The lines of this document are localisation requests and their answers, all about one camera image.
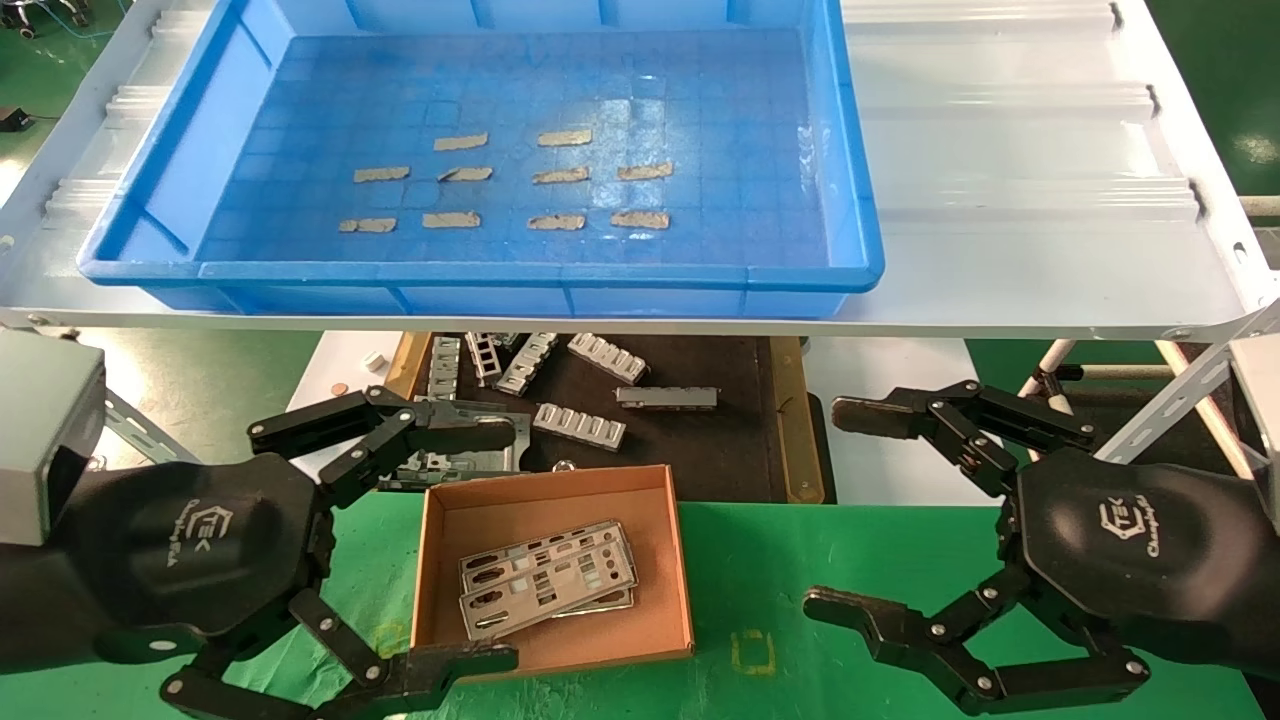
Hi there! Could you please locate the silver metal io shield plate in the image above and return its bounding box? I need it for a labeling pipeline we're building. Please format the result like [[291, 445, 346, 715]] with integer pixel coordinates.
[[550, 588, 635, 617], [459, 520, 629, 599], [458, 545, 639, 646]]

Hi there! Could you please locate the slotted grey metal bracket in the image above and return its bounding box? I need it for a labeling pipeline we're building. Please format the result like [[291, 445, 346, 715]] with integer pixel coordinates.
[[428, 337, 463, 401], [497, 333, 559, 397], [466, 333, 504, 388], [615, 386, 720, 410], [567, 334, 649, 385], [532, 403, 627, 451]]

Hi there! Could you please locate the blue plastic tray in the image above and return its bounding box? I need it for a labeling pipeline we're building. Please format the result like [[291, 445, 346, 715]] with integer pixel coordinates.
[[77, 0, 886, 319]]

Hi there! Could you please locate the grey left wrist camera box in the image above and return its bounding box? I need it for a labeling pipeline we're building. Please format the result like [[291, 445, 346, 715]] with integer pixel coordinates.
[[0, 330, 107, 549]]

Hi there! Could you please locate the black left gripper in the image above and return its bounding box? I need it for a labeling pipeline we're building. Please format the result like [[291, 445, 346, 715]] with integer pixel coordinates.
[[48, 385, 519, 720]]

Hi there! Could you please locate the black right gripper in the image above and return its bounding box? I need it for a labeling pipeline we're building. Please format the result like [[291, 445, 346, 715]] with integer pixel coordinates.
[[803, 380, 1280, 716]]

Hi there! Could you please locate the brown cardboard box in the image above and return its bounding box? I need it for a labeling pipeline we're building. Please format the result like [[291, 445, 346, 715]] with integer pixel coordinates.
[[410, 463, 696, 679]]

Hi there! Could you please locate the perforated steel angle brace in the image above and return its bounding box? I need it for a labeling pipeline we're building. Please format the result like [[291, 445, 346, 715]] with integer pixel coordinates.
[[1093, 298, 1280, 466], [100, 390, 206, 468]]

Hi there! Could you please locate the dark tray with wooden frame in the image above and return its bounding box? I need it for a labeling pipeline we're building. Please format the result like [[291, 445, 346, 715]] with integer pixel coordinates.
[[385, 330, 826, 506]]

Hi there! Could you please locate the green table mat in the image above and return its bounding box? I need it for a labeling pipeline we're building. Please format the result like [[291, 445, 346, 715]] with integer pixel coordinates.
[[0, 490, 1266, 720]]

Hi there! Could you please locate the large silver metal plate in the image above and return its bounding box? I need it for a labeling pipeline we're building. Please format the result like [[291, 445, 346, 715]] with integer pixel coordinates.
[[380, 398, 533, 493]]

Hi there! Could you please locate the white metal shelf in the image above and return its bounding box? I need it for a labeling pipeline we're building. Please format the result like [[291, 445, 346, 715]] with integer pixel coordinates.
[[0, 0, 1280, 343]]

